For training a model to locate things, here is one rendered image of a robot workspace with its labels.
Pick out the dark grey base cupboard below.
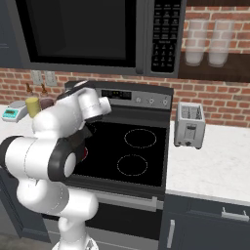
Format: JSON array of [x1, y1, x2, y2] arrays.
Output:
[[0, 167, 52, 244]]

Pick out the black and steel microwave oven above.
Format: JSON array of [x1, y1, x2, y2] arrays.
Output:
[[5, 0, 188, 79]]

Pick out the dark grey cupboard door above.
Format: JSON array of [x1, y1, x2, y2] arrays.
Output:
[[158, 212, 250, 250]]

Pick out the dark grey wall cupboard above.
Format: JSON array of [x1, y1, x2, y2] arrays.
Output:
[[0, 0, 21, 70]]

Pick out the dark red sauce bottle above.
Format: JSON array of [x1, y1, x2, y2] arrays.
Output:
[[38, 83, 55, 110]]

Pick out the silver drawer handle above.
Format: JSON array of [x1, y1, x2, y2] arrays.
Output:
[[221, 206, 250, 223]]

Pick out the silver cupboard door handle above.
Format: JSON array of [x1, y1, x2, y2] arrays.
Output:
[[166, 219, 176, 249]]

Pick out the white and teal kitchen scale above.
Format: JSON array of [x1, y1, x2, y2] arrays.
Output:
[[1, 100, 30, 124]]

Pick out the white wall socket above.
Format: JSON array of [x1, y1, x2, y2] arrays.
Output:
[[30, 70, 44, 87], [44, 70, 59, 88]]

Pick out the silver toaster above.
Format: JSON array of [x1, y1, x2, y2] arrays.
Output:
[[173, 101, 207, 150]]

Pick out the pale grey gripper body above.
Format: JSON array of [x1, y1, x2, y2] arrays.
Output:
[[73, 122, 96, 154]]

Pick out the red tomato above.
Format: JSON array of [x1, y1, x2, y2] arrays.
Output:
[[81, 146, 90, 162]]

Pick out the dark grey drawer front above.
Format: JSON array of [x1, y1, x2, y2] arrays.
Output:
[[187, 197, 250, 229]]

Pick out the translucent white cup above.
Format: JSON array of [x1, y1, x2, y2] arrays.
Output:
[[207, 19, 236, 68], [184, 19, 210, 67]]

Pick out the black and steel cooker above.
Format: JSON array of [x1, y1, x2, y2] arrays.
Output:
[[41, 80, 176, 250]]

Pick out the dark wooden wall shelf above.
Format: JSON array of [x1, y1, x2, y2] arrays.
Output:
[[178, 51, 250, 84]]

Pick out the steel oven door handle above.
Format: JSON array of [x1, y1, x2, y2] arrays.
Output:
[[92, 190, 165, 213]]

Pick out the grey microwave door handle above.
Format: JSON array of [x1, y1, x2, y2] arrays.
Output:
[[136, 0, 146, 75]]

